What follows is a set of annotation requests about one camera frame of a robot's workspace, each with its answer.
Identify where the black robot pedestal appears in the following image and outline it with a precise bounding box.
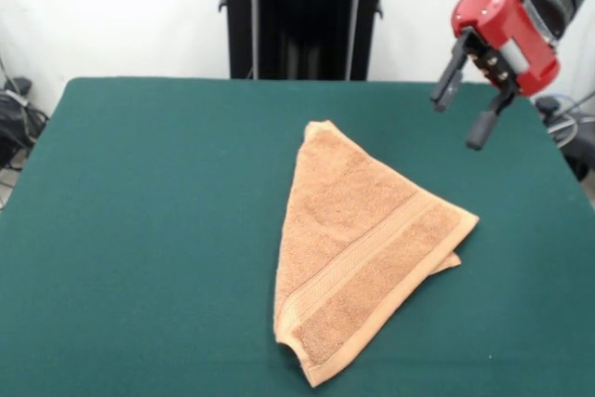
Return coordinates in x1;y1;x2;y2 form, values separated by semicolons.
217;0;403;81

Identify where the tan terry towel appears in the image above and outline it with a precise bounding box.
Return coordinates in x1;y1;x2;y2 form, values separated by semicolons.
271;120;481;389

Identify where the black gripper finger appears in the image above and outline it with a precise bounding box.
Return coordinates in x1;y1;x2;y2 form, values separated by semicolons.
465;88;517;152
430;28;473;114

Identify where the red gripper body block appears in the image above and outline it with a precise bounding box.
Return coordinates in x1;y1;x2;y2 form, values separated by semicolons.
450;0;562;99

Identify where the dark green table cloth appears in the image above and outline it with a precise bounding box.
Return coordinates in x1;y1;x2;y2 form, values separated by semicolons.
0;76;595;397

